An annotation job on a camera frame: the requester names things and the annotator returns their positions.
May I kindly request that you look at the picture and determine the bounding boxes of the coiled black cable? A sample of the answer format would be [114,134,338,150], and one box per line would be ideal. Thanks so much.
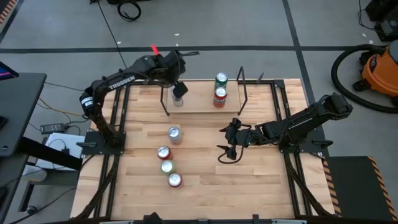
[116,0,142,22]

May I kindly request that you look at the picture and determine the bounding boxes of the orange shop vacuum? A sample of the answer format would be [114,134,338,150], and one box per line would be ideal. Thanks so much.
[330,43,398,114]
[352,39,398,108]

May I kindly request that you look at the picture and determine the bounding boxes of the black desk leg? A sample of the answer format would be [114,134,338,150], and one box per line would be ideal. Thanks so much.
[17,180,35,213]

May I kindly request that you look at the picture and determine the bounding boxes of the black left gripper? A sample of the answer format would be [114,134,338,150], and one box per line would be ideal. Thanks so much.
[160,50,189,99]

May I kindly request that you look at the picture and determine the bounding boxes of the black equipment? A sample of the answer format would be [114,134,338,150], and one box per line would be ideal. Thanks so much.
[357,0,398,43]

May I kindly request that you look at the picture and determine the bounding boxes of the wooden shelf with black frame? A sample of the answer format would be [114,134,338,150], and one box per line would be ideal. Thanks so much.
[159,65,249,117]

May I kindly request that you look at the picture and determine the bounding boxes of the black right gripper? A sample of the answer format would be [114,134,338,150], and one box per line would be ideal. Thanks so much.
[216,117,261,161]

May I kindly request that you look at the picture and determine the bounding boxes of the black mat with hazard edges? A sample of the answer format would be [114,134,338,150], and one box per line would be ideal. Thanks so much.
[322,155,398,222]

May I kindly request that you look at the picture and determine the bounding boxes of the black desk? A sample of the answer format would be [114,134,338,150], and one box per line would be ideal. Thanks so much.
[0,72,47,158]

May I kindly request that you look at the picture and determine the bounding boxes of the laptop screen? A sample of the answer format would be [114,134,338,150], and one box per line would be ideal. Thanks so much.
[0,60,20,82]

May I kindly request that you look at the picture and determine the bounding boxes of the red Coca-Cola can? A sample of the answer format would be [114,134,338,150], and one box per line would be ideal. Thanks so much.
[156,145,174,161]

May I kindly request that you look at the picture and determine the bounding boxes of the white box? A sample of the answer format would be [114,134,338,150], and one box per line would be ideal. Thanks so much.
[34,132,86,172]

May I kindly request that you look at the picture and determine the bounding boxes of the black beam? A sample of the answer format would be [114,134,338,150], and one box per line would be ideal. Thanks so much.
[17,136,84,171]

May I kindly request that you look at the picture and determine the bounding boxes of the black metal table frame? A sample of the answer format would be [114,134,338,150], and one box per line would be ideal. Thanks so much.
[72,70,338,224]

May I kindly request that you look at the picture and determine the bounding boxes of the blue silver Red Bull can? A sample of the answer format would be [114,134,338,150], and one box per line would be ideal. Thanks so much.
[170,86,185,108]

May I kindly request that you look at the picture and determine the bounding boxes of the red strawberry Fanta can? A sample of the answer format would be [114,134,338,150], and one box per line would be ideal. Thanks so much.
[213,86,228,109]
[167,172,183,189]

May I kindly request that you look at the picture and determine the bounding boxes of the pale green soda can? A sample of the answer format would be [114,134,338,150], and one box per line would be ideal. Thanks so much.
[160,159,177,175]

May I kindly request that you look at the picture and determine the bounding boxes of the hazard-striped strip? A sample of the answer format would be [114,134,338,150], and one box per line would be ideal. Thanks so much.
[0,0,18,25]

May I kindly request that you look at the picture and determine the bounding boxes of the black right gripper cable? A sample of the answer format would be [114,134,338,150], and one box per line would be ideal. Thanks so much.
[217,146,248,165]

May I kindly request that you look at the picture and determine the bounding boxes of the long black floor cable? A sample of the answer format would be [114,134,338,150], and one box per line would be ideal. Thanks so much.
[97,0,132,80]

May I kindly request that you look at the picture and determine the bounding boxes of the black power adapter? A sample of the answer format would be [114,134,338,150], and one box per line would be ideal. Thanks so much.
[40,123,66,135]

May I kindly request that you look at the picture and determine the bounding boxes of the green Sprite can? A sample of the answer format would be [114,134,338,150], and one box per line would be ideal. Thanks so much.
[214,72,229,91]

